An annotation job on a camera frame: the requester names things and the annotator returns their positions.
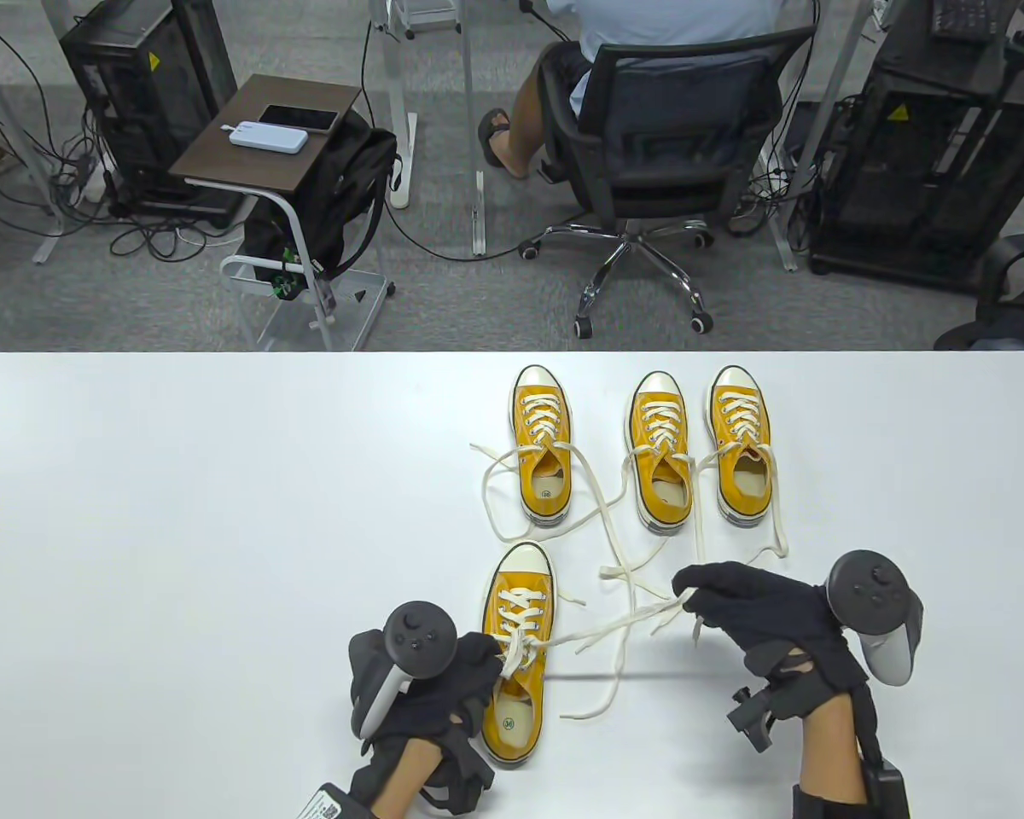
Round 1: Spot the person's left forearm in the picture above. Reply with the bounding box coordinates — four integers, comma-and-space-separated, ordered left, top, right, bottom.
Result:
367, 738, 445, 819

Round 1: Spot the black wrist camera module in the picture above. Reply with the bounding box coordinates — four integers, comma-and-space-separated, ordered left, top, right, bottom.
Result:
418, 717, 496, 816
728, 674, 807, 753

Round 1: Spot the white desk leg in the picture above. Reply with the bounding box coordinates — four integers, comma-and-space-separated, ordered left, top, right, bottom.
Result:
459, 0, 489, 257
0, 0, 73, 265
367, 0, 417, 210
768, 0, 871, 274

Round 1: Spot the black smartphone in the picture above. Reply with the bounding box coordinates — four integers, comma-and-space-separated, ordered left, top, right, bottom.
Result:
258, 103, 340, 133

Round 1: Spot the black computer tower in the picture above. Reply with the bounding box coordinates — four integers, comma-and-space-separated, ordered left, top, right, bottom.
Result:
58, 0, 238, 224

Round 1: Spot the cream shoe lace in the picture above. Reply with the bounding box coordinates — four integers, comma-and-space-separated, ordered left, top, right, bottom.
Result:
469, 394, 632, 719
486, 584, 702, 683
508, 397, 709, 611
573, 394, 790, 653

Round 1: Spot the person's right hand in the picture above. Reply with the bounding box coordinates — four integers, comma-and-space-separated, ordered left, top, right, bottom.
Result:
672, 561, 871, 717

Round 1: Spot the light blue power bank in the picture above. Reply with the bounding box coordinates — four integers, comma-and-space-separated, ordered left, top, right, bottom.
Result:
220, 120, 310, 156

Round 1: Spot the black keyboard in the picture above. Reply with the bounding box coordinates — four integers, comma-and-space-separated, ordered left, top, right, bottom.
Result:
930, 0, 1004, 42

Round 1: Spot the black mesh office chair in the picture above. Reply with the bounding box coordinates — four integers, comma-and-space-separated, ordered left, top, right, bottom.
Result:
519, 24, 817, 338

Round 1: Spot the black forearm electronics box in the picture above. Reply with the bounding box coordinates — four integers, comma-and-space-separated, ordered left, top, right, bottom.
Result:
858, 759, 912, 819
294, 781, 355, 819

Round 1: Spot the black backpack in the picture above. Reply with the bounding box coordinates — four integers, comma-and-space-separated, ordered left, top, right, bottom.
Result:
243, 109, 402, 299

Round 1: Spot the person's left hand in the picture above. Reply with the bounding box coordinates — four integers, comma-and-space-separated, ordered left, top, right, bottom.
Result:
350, 633, 504, 811

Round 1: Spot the black computer cabinet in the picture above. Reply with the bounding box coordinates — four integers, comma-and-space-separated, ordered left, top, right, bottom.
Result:
806, 0, 1024, 287

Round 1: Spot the brown side table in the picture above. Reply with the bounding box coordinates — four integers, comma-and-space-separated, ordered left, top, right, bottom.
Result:
169, 73, 396, 352

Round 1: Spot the white drawer unit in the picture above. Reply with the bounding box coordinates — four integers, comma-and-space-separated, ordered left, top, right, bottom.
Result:
388, 0, 462, 35

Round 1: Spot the person's right forearm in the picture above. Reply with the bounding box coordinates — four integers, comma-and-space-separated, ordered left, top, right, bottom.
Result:
798, 695, 867, 807

